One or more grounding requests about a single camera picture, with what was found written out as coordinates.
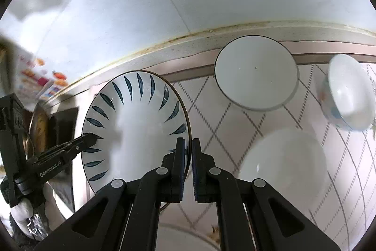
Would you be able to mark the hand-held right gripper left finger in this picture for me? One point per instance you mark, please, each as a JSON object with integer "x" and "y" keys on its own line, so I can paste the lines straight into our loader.
{"x": 181, "y": 168}

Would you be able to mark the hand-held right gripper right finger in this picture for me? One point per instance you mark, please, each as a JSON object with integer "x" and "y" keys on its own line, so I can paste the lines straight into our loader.
{"x": 195, "y": 171}

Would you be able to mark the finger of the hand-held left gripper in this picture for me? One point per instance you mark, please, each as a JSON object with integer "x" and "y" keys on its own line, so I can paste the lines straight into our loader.
{"x": 69, "y": 149}

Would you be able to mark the blue leaf pattern plate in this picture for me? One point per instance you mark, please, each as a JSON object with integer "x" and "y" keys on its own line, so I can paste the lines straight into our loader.
{"x": 138, "y": 133}

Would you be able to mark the person's left hand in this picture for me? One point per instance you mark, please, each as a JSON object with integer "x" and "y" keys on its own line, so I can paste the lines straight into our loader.
{"x": 53, "y": 207}

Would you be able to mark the round metal lid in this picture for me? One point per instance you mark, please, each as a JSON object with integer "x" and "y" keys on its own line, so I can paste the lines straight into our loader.
{"x": 38, "y": 127}

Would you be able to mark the diamond pattern tablecloth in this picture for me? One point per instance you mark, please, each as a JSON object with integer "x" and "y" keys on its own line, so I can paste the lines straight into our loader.
{"x": 226, "y": 127}

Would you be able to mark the colourful printed package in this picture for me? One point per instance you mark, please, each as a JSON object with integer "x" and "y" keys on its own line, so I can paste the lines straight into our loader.
{"x": 35, "y": 77}

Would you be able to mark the plain white plate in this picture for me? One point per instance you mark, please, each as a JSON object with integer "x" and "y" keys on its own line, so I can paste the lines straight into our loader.
{"x": 283, "y": 168}

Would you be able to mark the white bowl with dark rim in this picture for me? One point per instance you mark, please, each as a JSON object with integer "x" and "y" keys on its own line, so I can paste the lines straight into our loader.
{"x": 255, "y": 71}

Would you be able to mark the white bowl with colourful print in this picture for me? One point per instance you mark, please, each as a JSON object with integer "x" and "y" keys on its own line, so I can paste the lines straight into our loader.
{"x": 349, "y": 92}

